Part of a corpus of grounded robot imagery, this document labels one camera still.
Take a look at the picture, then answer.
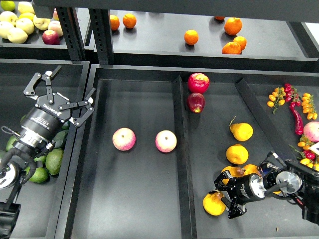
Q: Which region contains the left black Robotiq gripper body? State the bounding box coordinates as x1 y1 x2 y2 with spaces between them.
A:
20 92 71 146

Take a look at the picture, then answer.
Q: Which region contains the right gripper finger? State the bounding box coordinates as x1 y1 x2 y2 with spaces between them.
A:
209 170 237 193
221 197 247 219

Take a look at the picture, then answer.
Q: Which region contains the green avocado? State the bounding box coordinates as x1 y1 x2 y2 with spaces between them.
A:
34 155 47 165

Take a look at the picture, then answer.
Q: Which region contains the pink apple at right edge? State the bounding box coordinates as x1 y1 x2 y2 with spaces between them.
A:
304 121 319 142

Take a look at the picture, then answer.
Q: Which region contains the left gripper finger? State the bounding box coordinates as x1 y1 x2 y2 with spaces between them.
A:
58 88 96 128
23 65 62 105

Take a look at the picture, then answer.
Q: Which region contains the large orange on shelf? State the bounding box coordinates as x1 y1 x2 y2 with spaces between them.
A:
224 17 243 35

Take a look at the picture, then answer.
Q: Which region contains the black left tray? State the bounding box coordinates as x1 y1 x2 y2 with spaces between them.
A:
0 59 89 239

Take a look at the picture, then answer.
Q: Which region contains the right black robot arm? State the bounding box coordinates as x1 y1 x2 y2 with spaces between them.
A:
210 151 319 224

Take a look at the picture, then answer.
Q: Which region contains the bright red apple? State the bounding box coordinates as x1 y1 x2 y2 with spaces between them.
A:
187 73 210 94

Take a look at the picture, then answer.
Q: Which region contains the black centre tray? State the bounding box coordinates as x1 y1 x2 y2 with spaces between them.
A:
55 65 319 239

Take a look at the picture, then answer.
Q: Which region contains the red chili pepper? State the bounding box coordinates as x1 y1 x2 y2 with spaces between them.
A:
289 102 304 135

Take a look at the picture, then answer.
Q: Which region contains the dark red apple on shelf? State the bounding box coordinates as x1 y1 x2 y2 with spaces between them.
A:
42 30 60 45

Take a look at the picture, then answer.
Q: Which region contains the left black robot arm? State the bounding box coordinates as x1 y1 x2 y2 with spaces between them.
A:
0 66 95 239

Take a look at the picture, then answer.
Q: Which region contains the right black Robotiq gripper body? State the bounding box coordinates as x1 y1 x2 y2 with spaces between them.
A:
230 173 266 205

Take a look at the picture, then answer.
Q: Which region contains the yellow pear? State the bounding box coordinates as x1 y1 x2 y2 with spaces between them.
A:
202 191 226 216
221 166 245 177

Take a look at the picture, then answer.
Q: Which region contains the left pink apple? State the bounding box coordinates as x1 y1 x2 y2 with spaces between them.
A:
112 127 136 151

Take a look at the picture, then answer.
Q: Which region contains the black tray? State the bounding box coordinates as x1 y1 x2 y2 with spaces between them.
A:
0 59 89 239
55 65 319 239

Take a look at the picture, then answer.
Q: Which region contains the orange on shelf centre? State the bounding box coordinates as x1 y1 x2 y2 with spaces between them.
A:
184 29 199 45

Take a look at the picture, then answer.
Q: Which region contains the front orange on shelf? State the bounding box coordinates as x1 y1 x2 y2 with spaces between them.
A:
222 41 242 54

